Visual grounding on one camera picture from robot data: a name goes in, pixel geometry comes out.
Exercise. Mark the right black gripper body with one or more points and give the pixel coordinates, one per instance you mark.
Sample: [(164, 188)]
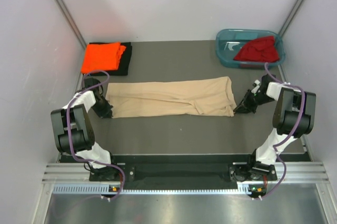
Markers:
[(258, 99)]

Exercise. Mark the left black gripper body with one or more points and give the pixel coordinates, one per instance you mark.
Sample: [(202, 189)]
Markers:
[(99, 107)]

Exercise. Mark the beige t shirt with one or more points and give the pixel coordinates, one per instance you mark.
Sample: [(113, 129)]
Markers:
[(210, 97)]

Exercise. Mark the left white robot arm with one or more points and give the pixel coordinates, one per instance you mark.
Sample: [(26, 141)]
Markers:
[(73, 123)]

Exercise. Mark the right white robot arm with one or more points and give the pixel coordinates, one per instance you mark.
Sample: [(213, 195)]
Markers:
[(293, 117)]

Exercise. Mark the orange folded t shirt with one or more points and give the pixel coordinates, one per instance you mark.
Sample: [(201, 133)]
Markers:
[(104, 57)]

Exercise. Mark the black folded t shirt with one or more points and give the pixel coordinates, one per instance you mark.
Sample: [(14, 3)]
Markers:
[(124, 63)]

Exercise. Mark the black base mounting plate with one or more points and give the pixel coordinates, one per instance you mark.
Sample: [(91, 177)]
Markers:
[(212, 158)]

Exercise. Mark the red t shirt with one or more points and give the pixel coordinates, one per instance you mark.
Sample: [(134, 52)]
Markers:
[(259, 50)]

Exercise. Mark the teal plastic basket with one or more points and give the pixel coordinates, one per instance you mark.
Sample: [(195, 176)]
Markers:
[(228, 42)]

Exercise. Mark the aluminium frame rail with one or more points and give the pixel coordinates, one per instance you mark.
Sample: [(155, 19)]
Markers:
[(291, 172)]

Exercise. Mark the grey slotted cable duct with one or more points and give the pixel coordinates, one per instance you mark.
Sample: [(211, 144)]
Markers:
[(111, 189)]

